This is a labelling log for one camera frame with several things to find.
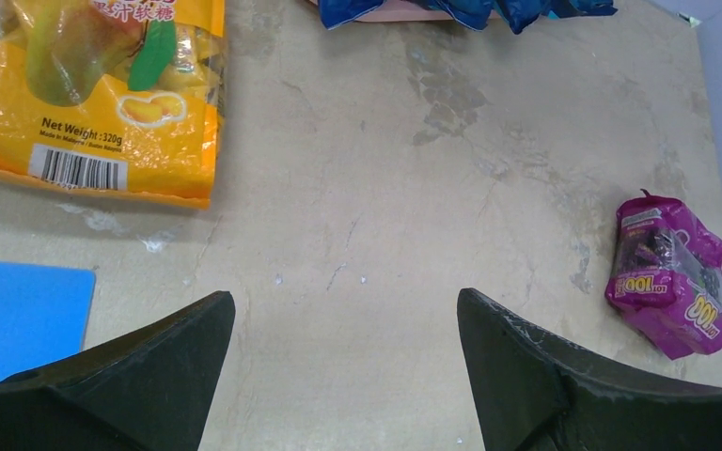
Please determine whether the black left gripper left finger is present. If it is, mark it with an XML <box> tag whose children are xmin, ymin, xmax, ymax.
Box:
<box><xmin>0</xmin><ymin>291</ymin><xmax>236</xmax><ymax>450</ymax></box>

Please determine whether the blue candy bag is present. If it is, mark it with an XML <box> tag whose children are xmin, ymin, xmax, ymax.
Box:
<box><xmin>429</xmin><ymin>0</ymin><xmax>618</xmax><ymax>35</ymax></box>
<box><xmin>317</xmin><ymin>0</ymin><xmax>456</xmax><ymax>31</ymax></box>

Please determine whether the blue foam pad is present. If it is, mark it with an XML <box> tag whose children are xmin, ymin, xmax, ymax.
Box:
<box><xmin>0</xmin><ymin>262</ymin><xmax>96</xmax><ymax>381</ymax></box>

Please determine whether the pink three-tier shelf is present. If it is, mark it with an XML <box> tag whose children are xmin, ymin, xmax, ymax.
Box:
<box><xmin>354</xmin><ymin>0</ymin><xmax>452</xmax><ymax>23</ymax></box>

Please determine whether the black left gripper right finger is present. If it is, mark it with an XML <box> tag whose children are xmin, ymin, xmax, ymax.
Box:
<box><xmin>457</xmin><ymin>288</ymin><xmax>722</xmax><ymax>450</ymax></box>

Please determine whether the purple candy bag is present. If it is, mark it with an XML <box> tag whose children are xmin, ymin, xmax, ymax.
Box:
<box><xmin>605</xmin><ymin>192</ymin><xmax>722</xmax><ymax>360</ymax></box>

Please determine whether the orange candy bag near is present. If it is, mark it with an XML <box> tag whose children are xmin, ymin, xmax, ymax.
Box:
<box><xmin>0</xmin><ymin>0</ymin><xmax>228</xmax><ymax>209</ymax></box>

